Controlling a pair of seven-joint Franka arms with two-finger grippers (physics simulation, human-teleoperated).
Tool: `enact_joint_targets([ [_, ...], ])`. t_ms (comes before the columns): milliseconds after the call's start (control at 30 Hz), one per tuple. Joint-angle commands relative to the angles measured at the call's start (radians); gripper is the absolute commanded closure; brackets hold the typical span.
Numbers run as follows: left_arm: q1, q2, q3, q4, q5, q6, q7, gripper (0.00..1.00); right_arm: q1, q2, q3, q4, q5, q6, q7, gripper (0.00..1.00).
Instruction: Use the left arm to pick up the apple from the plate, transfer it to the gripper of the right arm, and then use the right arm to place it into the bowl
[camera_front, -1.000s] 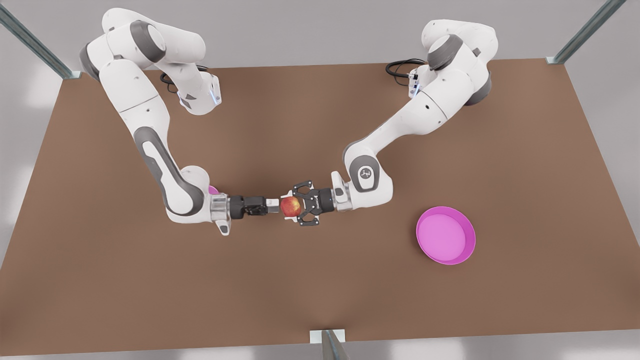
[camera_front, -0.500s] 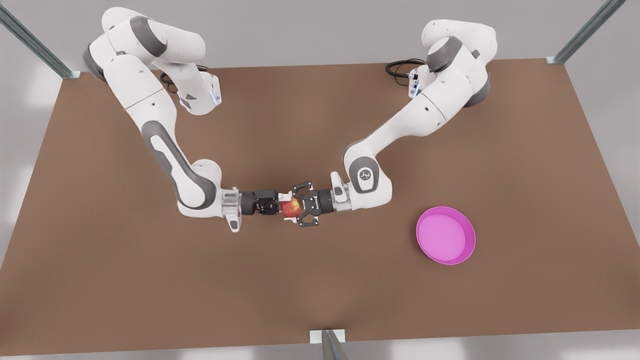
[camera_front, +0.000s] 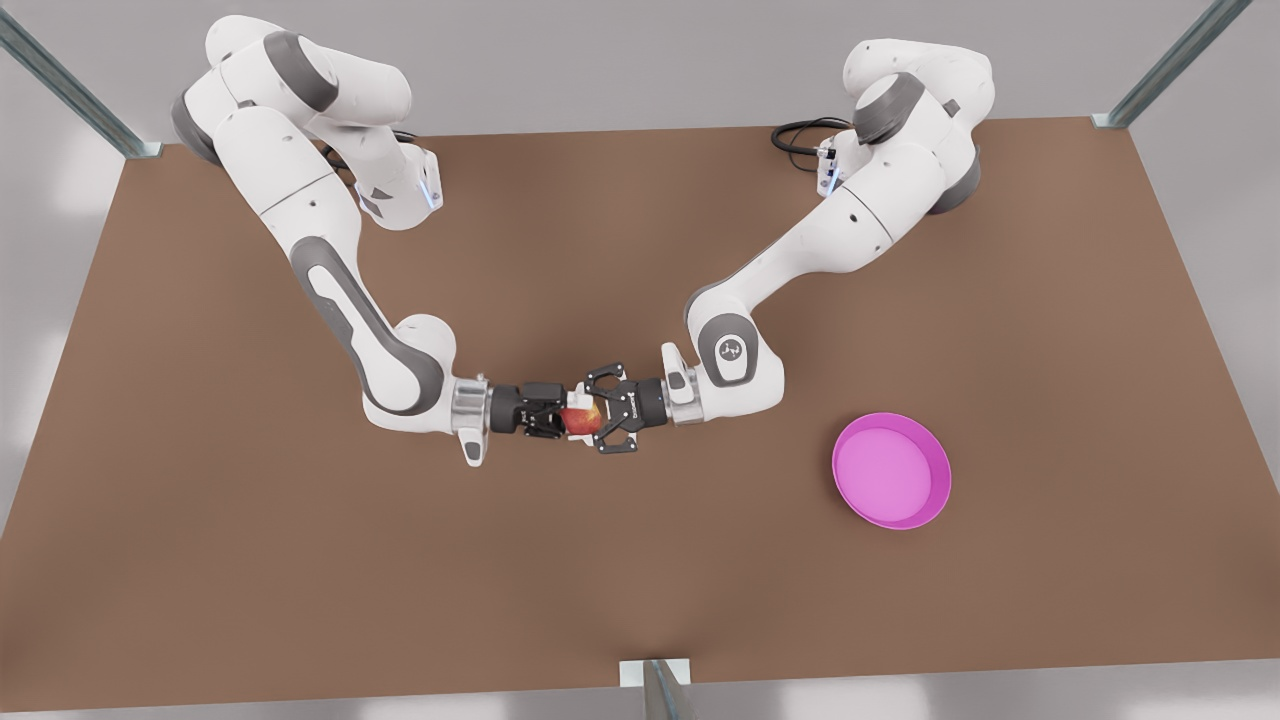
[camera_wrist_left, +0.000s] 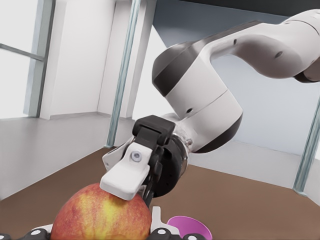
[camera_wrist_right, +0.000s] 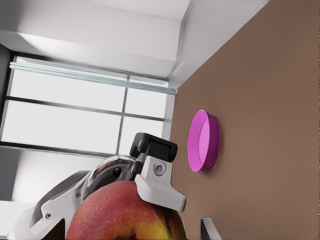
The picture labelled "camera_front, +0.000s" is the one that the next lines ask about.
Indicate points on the red apple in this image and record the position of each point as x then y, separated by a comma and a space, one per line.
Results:
581, 419

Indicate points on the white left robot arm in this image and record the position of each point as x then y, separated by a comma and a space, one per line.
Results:
860, 215

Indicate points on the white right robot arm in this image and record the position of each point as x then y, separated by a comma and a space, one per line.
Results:
300, 190

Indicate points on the pink round bowl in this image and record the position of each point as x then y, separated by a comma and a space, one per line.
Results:
888, 470

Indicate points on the silver frame post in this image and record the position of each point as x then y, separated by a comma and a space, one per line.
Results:
660, 690
70, 85
1170, 65

